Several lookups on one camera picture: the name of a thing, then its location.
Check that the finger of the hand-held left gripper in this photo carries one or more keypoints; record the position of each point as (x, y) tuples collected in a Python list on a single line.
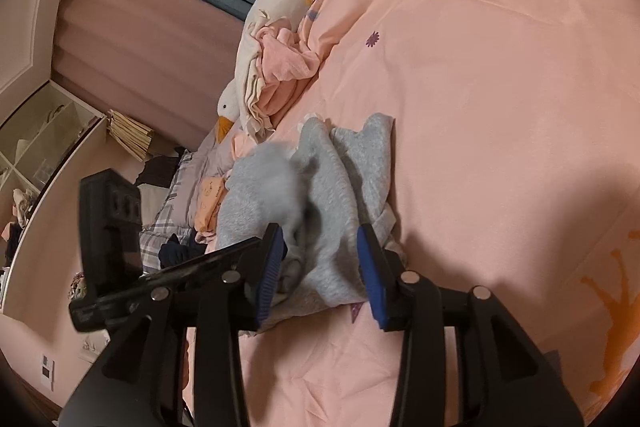
[(200, 263)]

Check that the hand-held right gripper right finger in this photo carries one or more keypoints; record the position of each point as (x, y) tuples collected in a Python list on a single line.
[(372, 277)]

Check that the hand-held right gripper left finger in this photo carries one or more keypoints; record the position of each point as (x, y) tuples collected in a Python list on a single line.
[(269, 272)]

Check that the grey sweatshirt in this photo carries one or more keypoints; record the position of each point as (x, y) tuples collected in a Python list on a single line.
[(340, 187)]

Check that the dark navy garment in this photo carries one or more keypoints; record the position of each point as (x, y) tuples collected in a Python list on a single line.
[(175, 252)]

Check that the plaid pillow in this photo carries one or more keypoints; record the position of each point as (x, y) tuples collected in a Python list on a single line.
[(155, 234)]

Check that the beige cushion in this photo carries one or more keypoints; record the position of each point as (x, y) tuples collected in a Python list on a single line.
[(152, 202)]

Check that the orange printed folded garment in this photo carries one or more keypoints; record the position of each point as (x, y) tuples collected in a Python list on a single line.
[(212, 197)]

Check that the dark brown pillow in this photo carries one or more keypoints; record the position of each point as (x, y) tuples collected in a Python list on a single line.
[(157, 169)]

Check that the yellow fringed hanging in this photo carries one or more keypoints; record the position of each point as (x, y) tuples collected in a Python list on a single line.
[(130, 134)]

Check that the pink curtain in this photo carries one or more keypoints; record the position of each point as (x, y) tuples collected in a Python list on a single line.
[(150, 57)]

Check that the white shelf cabinet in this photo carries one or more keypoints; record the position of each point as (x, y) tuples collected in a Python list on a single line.
[(40, 57)]

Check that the pink printed blanket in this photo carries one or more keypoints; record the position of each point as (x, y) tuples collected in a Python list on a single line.
[(500, 107)]

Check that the pink garment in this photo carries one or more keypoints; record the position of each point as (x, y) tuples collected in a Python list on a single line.
[(285, 57)]

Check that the white wall socket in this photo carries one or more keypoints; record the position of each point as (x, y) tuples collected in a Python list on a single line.
[(47, 372)]

